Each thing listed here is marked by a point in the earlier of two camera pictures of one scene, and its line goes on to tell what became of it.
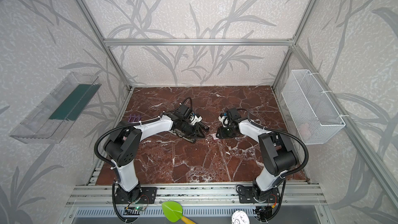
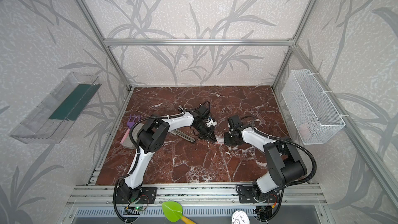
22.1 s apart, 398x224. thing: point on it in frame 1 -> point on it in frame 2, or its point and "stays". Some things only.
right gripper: x=225 y=132 -> x=231 y=137
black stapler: x=183 y=135 stays
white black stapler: x=177 y=132 stays
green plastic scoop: x=174 y=211 stays
